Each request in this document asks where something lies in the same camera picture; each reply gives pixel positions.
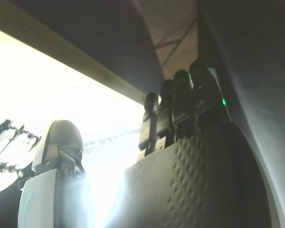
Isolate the cream hardcover book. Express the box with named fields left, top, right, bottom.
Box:
left=0, top=0, right=166, bottom=106

